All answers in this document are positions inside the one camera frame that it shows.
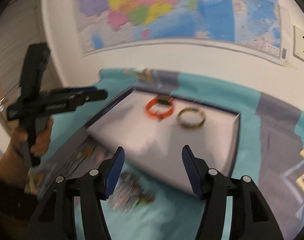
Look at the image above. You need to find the grey wooden door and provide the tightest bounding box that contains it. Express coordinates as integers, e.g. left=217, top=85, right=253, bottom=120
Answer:
left=0, top=0, right=46, bottom=133

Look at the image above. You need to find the teal grey bedsheet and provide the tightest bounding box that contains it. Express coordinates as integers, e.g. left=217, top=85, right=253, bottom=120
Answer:
left=36, top=69, right=304, bottom=239

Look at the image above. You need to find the dark blue shallow box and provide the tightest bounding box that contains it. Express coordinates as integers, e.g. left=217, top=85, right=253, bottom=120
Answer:
left=40, top=88, right=241, bottom=194

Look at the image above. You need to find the dark red beaded bracelet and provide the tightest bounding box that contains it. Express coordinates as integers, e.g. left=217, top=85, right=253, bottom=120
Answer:
left=108, top=171, right=156, bottom=213

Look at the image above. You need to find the tortoiseshell bangle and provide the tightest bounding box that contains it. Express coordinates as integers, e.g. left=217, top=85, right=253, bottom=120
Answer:
left=176, top=107, right=206, bottom=129

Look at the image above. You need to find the white wall socket panel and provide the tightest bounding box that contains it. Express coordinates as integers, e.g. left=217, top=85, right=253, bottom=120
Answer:
left=294, top=25, right=304, bottom=62

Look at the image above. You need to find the person's left hand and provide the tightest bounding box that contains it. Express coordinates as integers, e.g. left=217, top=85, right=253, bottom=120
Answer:
left=10, top=117, right=53, bottom=158

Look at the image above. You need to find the colourful wall map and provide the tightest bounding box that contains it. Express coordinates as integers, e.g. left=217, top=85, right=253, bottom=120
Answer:
left=74, top=0, right=289, bottom=64

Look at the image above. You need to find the orange smart watch band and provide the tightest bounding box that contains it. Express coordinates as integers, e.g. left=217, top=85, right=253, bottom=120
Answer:
left=145, top=95, right=174, bottom=120

